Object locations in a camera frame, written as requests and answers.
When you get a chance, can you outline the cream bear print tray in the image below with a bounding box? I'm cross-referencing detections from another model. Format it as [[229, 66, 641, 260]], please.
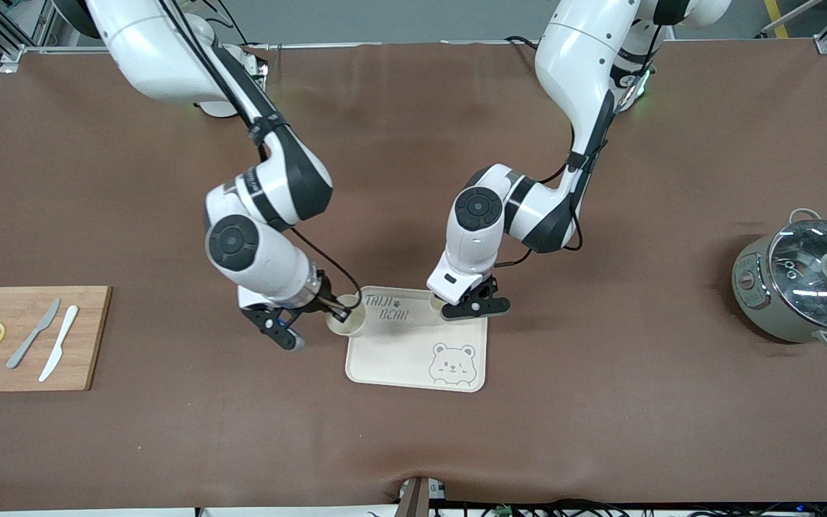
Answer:
[[345, 286, 490, 393]]

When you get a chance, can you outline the bamboo cutting board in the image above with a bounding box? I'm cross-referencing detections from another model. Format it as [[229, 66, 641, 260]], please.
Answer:
[[0, 286, 113, 392]]

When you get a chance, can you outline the white plastic knife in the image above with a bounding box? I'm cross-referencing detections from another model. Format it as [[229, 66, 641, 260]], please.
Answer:
[[39, 305, 80, 383]]

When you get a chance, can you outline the grey plastic knife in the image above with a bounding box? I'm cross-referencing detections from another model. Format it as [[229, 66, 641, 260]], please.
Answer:
[[6, 298, 61, 370]]

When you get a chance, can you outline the glass pot lid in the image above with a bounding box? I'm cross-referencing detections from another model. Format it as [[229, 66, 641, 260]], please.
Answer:
[[769, 219, 827, 332]]

